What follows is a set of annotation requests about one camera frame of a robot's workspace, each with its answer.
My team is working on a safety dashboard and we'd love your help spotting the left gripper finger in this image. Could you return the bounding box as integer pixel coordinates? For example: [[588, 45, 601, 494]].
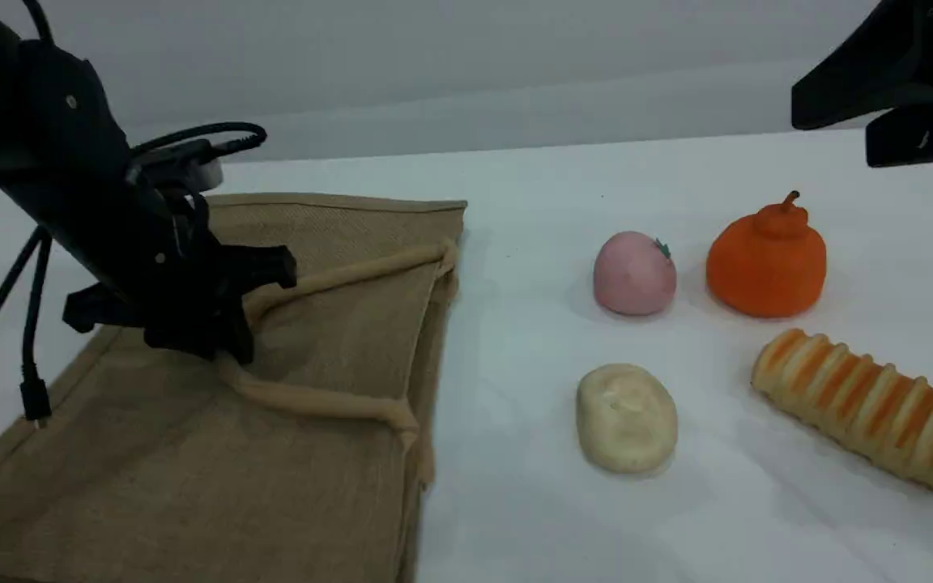
[[222, 243, 299, 292], [63, 282, 147, 334]]

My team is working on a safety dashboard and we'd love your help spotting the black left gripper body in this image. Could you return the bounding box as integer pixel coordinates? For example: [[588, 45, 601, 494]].
[[0, 40, 257, 365]]

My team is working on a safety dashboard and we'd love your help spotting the brown jute bag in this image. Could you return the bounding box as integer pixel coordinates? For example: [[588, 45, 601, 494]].
[[0, 192, 469, 583]]

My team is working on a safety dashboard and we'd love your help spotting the long striped bread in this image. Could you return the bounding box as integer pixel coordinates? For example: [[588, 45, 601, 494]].
[[750, 327, 933, 496]]

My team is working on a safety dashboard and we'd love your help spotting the orange tangerine toy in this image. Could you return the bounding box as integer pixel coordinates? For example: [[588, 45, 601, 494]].
[[705, 190, 828, 318]]

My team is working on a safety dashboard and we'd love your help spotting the pink peach toy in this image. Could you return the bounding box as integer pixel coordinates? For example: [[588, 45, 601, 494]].
[[593, 231, 678, 317]]

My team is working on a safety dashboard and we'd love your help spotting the cream round bun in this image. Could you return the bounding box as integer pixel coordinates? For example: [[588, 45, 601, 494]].
[[577, 363, 680, 475]]

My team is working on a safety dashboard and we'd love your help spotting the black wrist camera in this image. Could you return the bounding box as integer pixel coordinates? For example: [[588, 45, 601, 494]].
[[130, 139, 226, 195]]

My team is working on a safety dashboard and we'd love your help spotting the black cable with plug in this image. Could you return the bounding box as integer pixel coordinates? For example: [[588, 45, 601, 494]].
[[21, 231, 56, 430]]

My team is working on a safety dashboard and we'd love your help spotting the black camera cable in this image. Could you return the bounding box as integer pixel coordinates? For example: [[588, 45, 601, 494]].
[[130, 121, 269, 163]]

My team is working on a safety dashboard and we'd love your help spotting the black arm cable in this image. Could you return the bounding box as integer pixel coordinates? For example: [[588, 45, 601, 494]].
[[21, 0, 57, 43]]

